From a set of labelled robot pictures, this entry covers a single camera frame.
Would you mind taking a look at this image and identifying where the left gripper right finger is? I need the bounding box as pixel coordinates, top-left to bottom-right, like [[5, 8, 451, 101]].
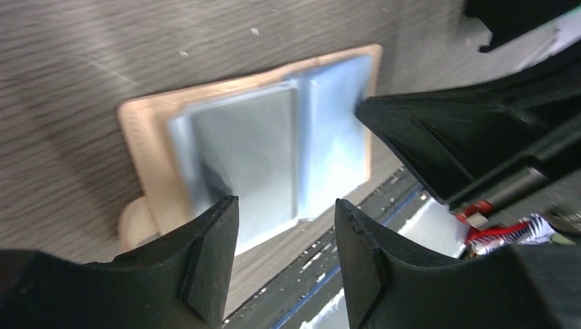
[[334, 199, 580, 328]]

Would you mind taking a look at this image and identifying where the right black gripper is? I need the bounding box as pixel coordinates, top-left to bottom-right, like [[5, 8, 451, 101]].
[[354, 0, 581, 237]]

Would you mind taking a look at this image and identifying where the black VIP credit card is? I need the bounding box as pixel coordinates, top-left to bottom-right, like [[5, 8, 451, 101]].
[[167, 81, 297, 254]]

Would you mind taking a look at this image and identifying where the beige leather card holder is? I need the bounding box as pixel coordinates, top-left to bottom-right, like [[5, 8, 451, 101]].
[[118, 44, 383, 252]]

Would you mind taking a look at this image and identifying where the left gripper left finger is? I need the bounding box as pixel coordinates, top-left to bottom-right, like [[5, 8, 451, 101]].
[[1, 196, 239, 328]]

